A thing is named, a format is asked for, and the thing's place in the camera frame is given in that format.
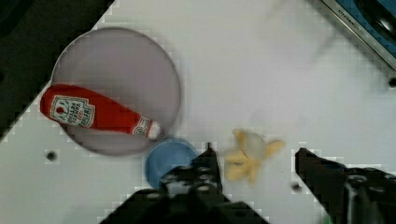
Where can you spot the grey round plate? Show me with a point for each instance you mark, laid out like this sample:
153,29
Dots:
129,68

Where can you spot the blue cup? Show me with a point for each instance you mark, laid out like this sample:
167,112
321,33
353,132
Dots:
163,157

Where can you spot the red ketchup bottle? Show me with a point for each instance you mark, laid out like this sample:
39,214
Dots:
77,106

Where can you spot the black steel toaster oven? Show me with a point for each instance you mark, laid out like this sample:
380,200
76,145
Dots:
373,22

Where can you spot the peeled yellow toy banana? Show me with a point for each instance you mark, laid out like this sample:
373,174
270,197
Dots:
246,160

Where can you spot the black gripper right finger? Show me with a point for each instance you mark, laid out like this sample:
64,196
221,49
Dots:
348,195

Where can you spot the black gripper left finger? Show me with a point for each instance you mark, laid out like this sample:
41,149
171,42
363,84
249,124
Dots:
189,194

